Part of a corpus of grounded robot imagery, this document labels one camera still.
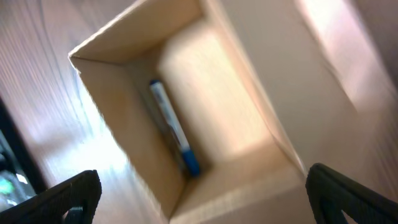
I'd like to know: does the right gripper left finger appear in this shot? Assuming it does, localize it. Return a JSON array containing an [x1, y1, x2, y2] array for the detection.
[[1, 170, 102, 224]]

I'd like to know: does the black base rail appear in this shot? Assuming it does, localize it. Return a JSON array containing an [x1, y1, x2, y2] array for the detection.
[[1, 102, 47, 212]]

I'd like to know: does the blue whiteboard marker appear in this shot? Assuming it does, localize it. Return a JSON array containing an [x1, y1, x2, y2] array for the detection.
[[149, 80, 201, 177]]

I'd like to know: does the open cardboard box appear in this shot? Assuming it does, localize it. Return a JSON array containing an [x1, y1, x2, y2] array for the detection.
[[69, 0, 397, 223]]

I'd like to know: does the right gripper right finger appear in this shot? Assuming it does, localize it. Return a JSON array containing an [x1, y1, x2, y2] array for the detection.
[[305, 163, 397, 224]]

